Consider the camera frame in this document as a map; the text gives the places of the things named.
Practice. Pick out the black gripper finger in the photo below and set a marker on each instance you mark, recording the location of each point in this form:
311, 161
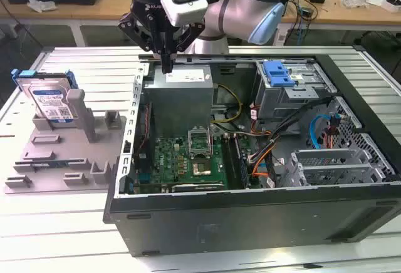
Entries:
138, 28
188, 39

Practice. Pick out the hard disk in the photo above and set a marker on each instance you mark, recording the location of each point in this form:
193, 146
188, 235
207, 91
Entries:
50, 100

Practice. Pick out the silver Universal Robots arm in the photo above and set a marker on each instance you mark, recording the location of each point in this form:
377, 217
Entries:
238, 10

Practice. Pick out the silver disk bay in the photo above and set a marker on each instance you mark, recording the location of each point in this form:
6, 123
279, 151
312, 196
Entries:
329, 173

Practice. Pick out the wooden desk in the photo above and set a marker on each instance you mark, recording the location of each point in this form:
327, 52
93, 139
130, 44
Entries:
94, 11

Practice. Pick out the grey power supply unit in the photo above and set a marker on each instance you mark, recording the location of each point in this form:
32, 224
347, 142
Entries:
178, 104

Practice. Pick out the blue plastic drive latch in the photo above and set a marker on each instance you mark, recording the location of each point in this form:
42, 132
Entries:
279, 75

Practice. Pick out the crumpled white plastic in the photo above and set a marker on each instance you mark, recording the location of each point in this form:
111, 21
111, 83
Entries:
40, 3

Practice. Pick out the silver drive cage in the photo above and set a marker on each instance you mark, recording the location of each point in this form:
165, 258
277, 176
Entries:
282, 104

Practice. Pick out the green motherboard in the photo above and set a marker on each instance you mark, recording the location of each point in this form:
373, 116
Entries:
169, 160

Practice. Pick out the black RAM slot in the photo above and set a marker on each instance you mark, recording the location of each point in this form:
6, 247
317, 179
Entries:
231, 160

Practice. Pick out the CPU socket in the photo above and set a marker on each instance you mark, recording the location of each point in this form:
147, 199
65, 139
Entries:
202, 168

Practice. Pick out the installed RAM stick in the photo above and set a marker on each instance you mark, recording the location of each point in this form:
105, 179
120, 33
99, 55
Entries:
242, 160

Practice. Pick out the black graphics card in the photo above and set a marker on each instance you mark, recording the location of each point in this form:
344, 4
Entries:
197, 188

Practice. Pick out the grey parts rack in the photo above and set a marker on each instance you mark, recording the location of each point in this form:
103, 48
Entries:
62, 166

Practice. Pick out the spare RAM stick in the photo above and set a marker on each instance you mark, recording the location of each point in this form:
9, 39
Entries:
44, 164

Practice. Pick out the black open PC case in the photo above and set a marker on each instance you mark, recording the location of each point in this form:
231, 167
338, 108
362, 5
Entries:
250, 223

